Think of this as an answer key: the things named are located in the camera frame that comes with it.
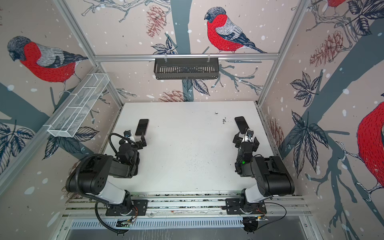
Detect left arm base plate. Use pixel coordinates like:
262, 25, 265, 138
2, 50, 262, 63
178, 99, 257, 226
106, 200, 149, 217

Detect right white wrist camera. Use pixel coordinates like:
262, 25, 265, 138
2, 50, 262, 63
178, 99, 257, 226
243, 129, 254, 143

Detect black phone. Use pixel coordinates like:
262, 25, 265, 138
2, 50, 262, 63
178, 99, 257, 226
235, 116, 249, 135
135, 119, 149, 136

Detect black phone far left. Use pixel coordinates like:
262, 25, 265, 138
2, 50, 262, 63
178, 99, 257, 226
135, 119, 149, 136

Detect black hanging wire basket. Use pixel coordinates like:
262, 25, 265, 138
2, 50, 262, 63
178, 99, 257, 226
154, 58, 219, 80

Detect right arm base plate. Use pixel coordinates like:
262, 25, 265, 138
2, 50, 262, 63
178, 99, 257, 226
222, 198, 267, 215

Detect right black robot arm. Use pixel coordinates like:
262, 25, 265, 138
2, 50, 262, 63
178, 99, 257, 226
233, 130, 295, 214

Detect white mesh wall tray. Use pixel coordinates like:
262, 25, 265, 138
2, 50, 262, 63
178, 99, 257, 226
48, 73, 110, 138

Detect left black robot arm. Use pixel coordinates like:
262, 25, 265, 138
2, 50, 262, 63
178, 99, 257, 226
65, 132, 147, 216

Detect black phone far right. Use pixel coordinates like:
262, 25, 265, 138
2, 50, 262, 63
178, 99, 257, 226
235, 116, 249, 135

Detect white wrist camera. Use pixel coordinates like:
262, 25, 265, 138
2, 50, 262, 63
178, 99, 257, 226
243, 129, 254, 143
124, 130, 132, 139

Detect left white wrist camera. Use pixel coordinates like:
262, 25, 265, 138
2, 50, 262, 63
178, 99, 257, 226
124, 130, 132, 139

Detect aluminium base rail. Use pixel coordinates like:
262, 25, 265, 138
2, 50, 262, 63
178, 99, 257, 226
61, 191, 310, 218

